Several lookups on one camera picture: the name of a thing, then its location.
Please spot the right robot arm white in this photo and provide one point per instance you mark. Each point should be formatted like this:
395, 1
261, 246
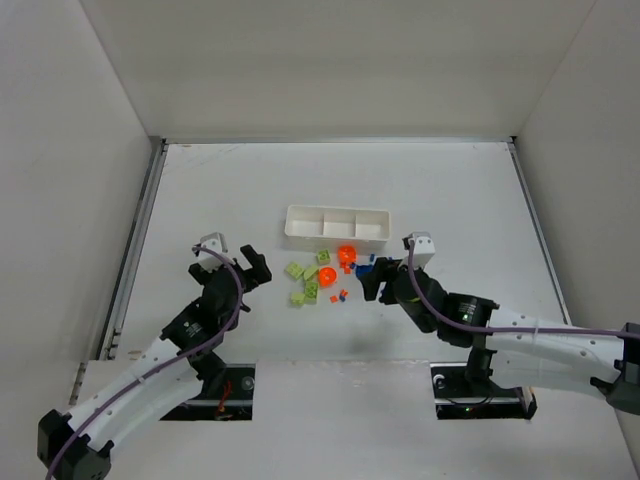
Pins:
508, 350

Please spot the blue round lego piece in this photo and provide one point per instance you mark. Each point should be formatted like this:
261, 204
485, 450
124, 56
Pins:
363, 269

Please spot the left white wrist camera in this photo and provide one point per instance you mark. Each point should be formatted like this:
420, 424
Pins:
215, 242

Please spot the green square lego brick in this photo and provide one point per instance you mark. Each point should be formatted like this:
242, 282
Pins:
323, 257

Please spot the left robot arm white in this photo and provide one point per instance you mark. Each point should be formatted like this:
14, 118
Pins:
179, 364

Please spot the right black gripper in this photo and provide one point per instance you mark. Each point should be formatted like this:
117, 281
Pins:
388, 278

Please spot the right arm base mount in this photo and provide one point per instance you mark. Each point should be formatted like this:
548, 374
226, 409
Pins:
457, 398

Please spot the white three-compartment tray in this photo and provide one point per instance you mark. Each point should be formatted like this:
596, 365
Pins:
308, 228

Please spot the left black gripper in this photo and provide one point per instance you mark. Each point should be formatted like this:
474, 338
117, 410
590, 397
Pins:
232, 275

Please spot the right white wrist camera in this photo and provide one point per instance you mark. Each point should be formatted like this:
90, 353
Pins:
423, 249

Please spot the green 2x4 lego brick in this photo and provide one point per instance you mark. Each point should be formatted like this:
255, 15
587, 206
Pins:
294, 270

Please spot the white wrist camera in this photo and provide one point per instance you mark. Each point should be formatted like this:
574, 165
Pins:
215, 242
423, 249

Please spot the green sloped lego brick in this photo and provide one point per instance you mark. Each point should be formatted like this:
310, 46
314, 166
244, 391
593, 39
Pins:
310, 272

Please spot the orange round lego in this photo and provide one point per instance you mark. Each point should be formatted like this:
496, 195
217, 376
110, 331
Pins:
326, 276
347, 254

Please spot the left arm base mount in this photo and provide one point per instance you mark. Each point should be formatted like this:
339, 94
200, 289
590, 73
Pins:
227, 399

